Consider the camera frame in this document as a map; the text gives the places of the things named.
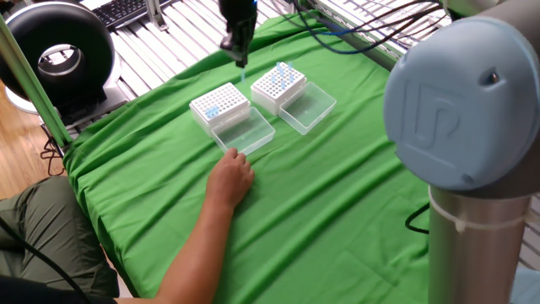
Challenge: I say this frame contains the green frame post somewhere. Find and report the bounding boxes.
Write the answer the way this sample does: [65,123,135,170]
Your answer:
[0,14,73,149]

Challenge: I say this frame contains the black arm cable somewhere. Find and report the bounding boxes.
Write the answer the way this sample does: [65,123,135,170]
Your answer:
[404,202,431,236]

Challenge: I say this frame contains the black computer keyboard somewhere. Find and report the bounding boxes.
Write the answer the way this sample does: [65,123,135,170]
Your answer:
[90,0,181,30]

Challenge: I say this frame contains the black ring-shaped device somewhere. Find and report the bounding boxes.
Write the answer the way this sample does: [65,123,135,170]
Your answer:
[0,2,117,102]

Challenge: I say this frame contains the olive trouser leg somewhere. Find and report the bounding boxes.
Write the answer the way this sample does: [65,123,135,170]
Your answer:
[0,175,120,299]

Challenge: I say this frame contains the white device base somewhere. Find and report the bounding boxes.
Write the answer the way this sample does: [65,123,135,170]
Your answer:
[4,52,130,128]

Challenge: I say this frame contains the green table cloth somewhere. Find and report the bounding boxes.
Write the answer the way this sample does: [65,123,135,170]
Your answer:
[62,12,431,304]

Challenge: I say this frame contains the aluminium frame beam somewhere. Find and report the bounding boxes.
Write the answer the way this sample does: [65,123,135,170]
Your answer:
[311,0,406,71]

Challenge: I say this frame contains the aluminium upright bracket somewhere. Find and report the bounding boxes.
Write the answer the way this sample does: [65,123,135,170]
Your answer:
[145,0,170,33]

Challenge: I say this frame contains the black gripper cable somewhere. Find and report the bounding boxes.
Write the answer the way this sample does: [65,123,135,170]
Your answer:
[290,0,448,56]

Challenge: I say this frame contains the white pipette tip box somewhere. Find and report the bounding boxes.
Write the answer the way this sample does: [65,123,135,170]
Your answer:
[188,82,276,156]
[251,62,338,136]

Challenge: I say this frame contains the white cable tie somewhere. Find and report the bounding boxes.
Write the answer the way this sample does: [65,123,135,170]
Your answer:
[428,185,532,234]

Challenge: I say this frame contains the black thin cable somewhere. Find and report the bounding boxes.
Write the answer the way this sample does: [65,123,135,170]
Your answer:
[0,214,93,304]

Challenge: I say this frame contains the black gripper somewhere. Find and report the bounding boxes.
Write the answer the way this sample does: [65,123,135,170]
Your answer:
[218,0,258,68]

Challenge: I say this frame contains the bare person hand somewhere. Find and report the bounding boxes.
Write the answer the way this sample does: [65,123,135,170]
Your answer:
[205,147,256,210]

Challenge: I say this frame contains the blue cable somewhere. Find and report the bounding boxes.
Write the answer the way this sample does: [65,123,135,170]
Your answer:
[294,0,406,56]

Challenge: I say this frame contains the bare person forearm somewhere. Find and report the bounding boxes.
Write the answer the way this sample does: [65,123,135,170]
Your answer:
[113,198,235,304]

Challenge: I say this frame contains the black shirt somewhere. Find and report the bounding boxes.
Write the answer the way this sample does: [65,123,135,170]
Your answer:
[0,274,117,304]

